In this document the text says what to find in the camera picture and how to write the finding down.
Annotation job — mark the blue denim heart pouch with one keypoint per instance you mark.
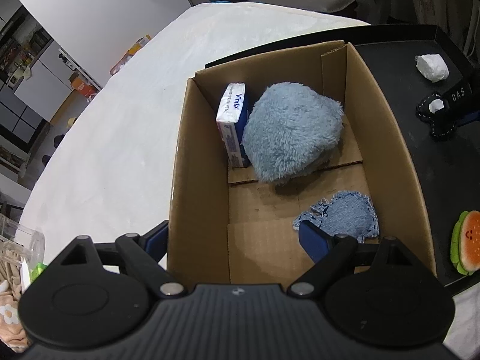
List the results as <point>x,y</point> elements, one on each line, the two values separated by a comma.
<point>348,213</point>

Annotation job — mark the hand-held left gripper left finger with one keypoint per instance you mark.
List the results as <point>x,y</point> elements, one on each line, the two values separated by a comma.
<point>156,240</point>

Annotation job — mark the yellow slipper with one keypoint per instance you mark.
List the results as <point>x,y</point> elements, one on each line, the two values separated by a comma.
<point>73,121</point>

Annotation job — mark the brown cardboard box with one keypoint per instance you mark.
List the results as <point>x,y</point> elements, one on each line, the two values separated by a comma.
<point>262,240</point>

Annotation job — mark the orange open carton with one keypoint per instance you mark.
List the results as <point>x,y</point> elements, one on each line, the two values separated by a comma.
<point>131,54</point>

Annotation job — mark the clear plastic container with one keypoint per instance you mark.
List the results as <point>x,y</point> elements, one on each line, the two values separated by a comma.
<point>18,247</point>

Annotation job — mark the white crumpled tissue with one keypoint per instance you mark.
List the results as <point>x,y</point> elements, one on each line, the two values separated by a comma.
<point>432,67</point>

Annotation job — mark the floral beige cloth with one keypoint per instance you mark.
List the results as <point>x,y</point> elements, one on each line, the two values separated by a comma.
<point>9,315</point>

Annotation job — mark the blue tissue pack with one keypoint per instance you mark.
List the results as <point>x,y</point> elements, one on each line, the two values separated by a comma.
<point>230,120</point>

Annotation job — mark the black slipper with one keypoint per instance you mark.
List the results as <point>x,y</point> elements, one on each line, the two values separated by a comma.
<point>59,140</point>
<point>45,159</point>

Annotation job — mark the beige hanging cloth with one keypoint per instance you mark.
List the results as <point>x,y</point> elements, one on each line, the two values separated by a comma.
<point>431,0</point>

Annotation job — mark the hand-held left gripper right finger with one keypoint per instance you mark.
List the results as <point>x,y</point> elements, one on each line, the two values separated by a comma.
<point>313,242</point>

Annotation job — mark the white cabinet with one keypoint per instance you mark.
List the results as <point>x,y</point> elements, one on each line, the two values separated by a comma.
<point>41,71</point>

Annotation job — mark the hamburger plush toy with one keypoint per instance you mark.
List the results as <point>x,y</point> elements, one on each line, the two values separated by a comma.
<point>470,240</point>

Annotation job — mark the green tissue pack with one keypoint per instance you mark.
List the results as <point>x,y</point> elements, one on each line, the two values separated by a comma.
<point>38,272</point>

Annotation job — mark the small red carton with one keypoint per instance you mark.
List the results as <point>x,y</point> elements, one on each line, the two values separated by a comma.
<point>83,87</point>

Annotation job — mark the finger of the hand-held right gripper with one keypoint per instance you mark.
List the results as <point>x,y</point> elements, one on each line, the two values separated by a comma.
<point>469,119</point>
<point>461,95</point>

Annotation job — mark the black shallow tray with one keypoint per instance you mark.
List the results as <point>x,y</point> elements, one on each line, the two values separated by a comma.
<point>431,180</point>

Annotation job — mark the fluffy blue plush toy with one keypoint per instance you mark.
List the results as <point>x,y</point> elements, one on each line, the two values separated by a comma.
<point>292,131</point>

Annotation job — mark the black stitched soft toy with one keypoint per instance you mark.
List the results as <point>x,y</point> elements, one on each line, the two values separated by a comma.
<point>444,127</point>

